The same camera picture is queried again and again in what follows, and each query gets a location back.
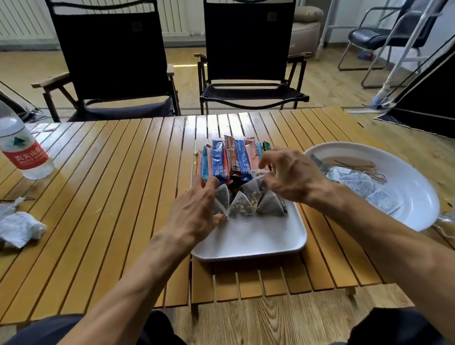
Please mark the person's left forearm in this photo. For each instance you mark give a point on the person's left forearm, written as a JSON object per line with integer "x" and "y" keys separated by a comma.
{"x": 116, "y": 309}

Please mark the person's right forearm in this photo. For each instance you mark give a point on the person's right forearm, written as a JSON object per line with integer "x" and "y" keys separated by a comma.
{"x": 399, "y": 253}

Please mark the small blue bundle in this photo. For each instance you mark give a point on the small blue bundle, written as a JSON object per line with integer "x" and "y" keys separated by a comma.
{"x": 365, "y": 55}

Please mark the person's left hand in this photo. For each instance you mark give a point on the person's left hand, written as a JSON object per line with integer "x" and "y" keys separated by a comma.
{"x": 195, "y": 214}

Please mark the crumpled white tissue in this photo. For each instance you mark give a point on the crumpled white tissue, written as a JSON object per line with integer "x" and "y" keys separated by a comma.
{"x": 8, "y": 206}
{"x": 21, "y": 229}

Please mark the grey rectangular tray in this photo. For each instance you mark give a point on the grey rectangular tray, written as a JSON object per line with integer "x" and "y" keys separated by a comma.
{"x": 253, "y": 237}

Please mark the pile of grey sachets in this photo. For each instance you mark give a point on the pile of grey sachets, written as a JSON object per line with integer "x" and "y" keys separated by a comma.
{"x": 361, "y": 186}

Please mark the person's right hand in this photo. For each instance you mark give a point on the person's right hand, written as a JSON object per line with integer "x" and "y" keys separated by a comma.
{"x": 300, "y": 174}

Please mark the small white pen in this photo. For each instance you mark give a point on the small white pen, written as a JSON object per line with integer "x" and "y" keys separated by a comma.
{"x": 44, "y": 128}

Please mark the black fabric backdrop panel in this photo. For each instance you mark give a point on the black fabric backdrop panel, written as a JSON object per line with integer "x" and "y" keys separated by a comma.
{"x": 3, "y": 98}
{"x": 444, "y": 102}

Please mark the white round bowl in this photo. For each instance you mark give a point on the white round bowl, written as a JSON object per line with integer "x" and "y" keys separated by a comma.
{"x": 415, "y": 195}

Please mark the clear bottle with red cap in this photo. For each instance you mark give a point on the clear bottle with red cap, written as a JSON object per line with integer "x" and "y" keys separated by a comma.
{"x": 17, "y": 147}

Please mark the person's left leg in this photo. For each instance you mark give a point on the person's left leg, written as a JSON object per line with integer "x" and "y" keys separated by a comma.
{"x": 50, "y": 339}

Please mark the black folding chair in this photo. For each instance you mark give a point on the black folding chair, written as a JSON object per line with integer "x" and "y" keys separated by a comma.
{"x": 251, "y": 43}
{"x": 111, "y": 54}

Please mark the white metal frame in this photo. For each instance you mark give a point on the white metal frame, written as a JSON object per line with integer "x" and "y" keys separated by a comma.
{"x": 415, "y": 35}

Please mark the person's right leg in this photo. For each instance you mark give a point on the person's right leg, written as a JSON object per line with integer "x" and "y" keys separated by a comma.
{"x": 392, "y": 333}

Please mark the black office chair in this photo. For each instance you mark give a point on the black office chair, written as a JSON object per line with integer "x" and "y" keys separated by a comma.
{"x": 369, "y": 37}

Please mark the white wall radiator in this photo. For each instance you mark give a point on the white wall radiator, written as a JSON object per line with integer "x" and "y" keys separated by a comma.
{"x": 14, "y": 18}

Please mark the beige inflatable sofa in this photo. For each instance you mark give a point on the beige inflatable sofa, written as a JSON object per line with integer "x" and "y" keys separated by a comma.
{"x": 304, "y": 37}

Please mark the row of colourful stick packets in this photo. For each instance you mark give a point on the row of colourful stick packets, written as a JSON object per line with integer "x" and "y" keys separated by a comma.
{"x": 242, "y": 158}

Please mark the person's leg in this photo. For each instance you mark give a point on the person's leg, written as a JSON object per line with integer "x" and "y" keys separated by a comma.
{"x": 50, "y": 339}
{"x": 392, "y": 333}

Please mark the pyramid mesh tea bag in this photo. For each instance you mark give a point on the pyramid mesh tea bag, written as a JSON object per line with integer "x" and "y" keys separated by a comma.
{"x": 223, "y": 195}
{"x": 241, "y": 208}
{"x": 219, "y": 209}
{"x": 251, "y": 190}
{"x": 271, "y": 206}

